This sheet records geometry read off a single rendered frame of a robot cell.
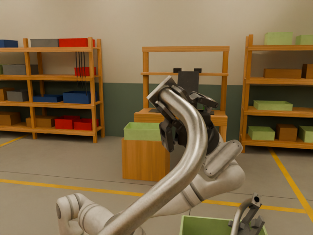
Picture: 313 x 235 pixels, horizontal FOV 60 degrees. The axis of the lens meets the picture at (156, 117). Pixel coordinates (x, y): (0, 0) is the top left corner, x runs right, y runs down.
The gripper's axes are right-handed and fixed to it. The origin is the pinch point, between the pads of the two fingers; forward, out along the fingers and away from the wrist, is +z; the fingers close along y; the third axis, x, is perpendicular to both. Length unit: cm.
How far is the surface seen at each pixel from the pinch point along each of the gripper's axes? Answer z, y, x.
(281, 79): -387, 216, -221
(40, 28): -187, -34, -636
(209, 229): -113, -22, -23
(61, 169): -259, -164, -317
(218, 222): -112, -16, -22
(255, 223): -85, -3, -1
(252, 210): -101, 0, -10
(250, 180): -373, 41, -127
